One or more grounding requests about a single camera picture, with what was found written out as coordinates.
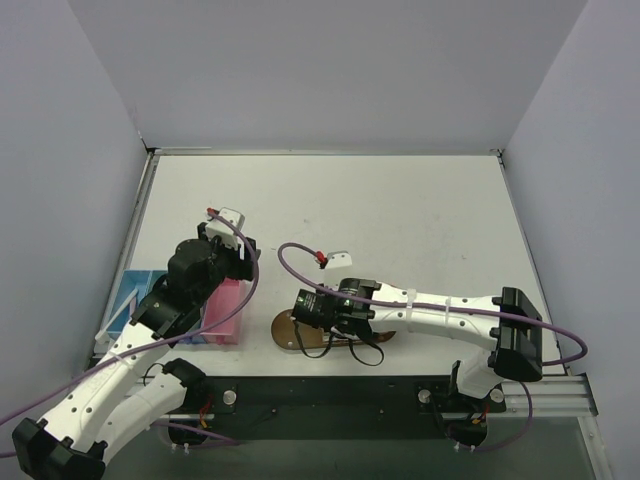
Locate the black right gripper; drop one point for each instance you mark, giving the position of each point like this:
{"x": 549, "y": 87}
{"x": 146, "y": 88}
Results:
{"x": 357, "y": 317}

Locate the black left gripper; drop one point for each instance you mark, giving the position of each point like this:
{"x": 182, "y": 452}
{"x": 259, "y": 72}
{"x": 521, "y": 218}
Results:
{"x": 245, "y": 262}

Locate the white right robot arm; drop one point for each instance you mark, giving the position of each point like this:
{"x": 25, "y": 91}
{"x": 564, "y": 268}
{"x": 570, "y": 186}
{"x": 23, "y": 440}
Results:
{"x": 504, "y": 329}

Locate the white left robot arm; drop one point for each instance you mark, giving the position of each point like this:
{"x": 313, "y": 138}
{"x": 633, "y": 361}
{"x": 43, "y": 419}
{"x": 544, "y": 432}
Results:
{"x": 78, "y": 437}

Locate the oval wooden tray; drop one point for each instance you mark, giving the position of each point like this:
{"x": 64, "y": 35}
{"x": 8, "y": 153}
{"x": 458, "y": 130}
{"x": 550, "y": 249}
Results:
{"x": 290, "y": 337}

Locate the white toothbrush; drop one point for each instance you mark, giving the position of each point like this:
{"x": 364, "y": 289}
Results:
{"x": 102, "y": 336}

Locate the pink plastic bin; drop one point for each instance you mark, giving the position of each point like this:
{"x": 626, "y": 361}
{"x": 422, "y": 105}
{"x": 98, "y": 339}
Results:
{"x": 224, "y": 300}

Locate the light blue plastic bin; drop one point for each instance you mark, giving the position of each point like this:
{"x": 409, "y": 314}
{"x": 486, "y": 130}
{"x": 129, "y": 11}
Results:
{"x": 133, "y": 288}

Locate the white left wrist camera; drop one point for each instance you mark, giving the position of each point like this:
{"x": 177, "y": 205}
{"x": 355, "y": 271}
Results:
{"x": 224, "y": 223}

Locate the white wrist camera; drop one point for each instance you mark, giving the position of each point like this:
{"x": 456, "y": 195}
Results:
{"x": 224, "y": 223}
{"x": 335, "y": 266}

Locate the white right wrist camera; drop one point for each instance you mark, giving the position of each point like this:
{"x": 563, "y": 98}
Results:
{"x": 335, "y": 266}

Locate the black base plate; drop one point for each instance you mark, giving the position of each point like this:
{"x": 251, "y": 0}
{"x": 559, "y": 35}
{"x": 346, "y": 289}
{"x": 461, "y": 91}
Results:
{"x": 251, "y": 408}

